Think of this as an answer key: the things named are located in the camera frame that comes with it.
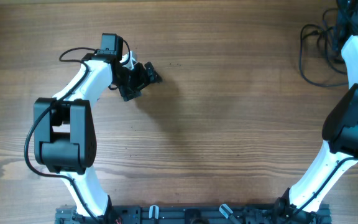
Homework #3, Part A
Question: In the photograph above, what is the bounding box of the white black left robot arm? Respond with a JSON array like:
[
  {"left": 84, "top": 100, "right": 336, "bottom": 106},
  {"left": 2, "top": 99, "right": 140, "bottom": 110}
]
[{"left": 24, "top": 33, "right": 162, "bottom": 223}]

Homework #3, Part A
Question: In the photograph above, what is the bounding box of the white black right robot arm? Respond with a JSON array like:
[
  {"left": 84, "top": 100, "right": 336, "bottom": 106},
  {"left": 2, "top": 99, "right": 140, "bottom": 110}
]
[{"left": 243, "top": 1, "right": 358, "bottom": 223}]

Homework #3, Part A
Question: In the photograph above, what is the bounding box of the thin black USB cable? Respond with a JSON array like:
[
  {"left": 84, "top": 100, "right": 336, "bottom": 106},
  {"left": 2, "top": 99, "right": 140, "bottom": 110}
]
[{"left": 317, "top": 7, "right": 349, "bottom": 75}]

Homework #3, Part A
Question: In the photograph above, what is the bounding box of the thick black HDMI cable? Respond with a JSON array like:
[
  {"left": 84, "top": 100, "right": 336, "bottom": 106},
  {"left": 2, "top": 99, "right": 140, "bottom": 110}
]
[{"left": 298, "top": 24, "right": 351, "bottom": 88}]

